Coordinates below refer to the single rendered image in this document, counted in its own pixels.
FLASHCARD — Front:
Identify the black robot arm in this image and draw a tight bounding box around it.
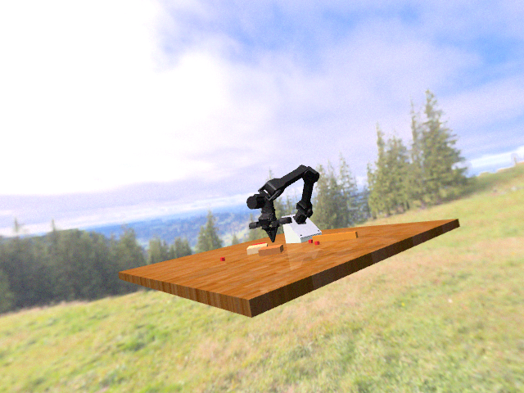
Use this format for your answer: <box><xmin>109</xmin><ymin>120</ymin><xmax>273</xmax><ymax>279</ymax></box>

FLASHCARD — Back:
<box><xmin>246</xmin><ymin>165</ymin><xmax>319</xmax><ymax>226</ymax></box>

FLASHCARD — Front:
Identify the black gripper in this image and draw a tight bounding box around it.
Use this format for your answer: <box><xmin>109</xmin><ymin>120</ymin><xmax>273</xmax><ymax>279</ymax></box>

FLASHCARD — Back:
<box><xmin>249</xmin><ymin>206</ymin><xmax>292</xmax><ymax>242</ymax></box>

